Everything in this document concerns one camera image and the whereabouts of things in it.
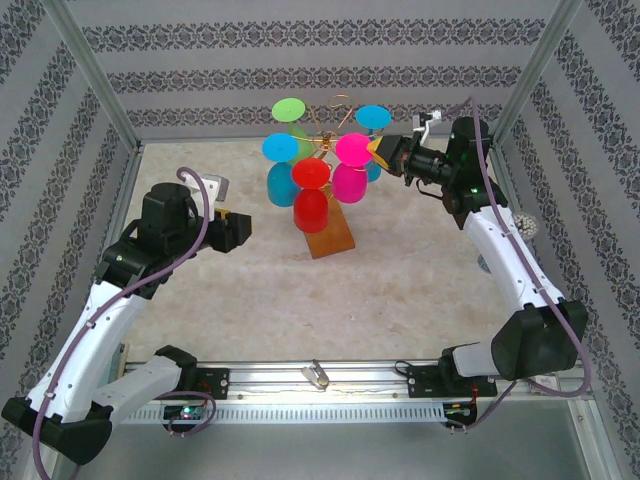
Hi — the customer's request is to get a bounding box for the gold wire wine glass rack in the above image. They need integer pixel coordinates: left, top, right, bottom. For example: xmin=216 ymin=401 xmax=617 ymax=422
xmin=294 ymin=94 xmax=386 ymax=260

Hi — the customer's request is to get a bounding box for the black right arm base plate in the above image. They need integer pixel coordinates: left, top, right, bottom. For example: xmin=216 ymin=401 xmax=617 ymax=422
xmin=407 ymin=363 xmax=499 ymax=400

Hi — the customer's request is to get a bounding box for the clear jar of white sticks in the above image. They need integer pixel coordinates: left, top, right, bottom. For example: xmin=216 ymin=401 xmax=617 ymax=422
xmin=477 ymin=212 xmax=542 ymax=275

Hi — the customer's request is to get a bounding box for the aluminium mounting rail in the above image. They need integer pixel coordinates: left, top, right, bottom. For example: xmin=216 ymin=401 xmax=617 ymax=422
xmin=124 ymin=358 xmax=587 ymax=402

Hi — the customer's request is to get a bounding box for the pink plastic wine glass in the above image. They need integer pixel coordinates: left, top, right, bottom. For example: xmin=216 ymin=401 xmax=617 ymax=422
xmin=332 ymin=132 xmax=375 ymax=204

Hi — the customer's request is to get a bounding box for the aluminium frame post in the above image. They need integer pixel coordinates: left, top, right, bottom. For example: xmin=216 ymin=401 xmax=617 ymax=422
xmin=39 ymin=0 xmax=144 ymax=154
xmin=489 ymin=0 xmax=586 ymax=149

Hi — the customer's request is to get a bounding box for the small metal clip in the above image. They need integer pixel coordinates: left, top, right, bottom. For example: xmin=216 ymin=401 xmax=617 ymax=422
xmin=301 ymin=359 xmax=331 ymax=390

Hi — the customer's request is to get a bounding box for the red plastic wine glass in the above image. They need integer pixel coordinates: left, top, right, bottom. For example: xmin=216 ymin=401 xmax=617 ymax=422
xmin=292 ymin=157 xmax=332 ymax=234

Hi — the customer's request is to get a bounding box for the blue plastic wine glass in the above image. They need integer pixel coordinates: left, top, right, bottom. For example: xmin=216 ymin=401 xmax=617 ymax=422
xmin=355 ymin=104 xmax=393 ymax=182
xmin=263 ymin=133 xmax=302 ymax=208

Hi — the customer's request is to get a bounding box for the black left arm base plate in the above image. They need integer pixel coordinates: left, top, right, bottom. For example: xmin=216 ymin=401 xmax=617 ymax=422
xmin=193 ymin=367 xmax=231 ymax=400

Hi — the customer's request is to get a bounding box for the white slotted cable duct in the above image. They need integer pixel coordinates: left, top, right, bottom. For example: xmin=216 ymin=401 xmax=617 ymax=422
xmin=119 ymin=402 xmax=446 ymax=426

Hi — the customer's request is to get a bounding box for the green plastic wine glass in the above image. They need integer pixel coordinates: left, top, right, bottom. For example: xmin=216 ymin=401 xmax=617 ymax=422
xmin=272 ymin=98 xmax=317 ymax=159

